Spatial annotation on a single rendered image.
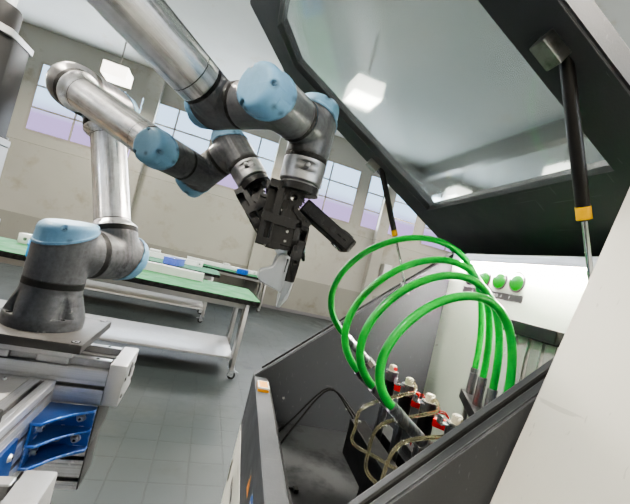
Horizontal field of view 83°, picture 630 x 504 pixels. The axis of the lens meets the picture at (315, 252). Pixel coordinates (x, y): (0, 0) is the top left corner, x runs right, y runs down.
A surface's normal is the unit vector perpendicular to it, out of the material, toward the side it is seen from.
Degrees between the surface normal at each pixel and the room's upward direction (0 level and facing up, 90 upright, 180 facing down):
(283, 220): 90
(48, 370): 90
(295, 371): 90
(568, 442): 76
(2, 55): 90
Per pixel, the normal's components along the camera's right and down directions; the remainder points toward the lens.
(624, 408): -0.87, -0.47
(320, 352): 0.19, 0.01
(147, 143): -0.29, -0.11
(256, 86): -0.51, -0.16
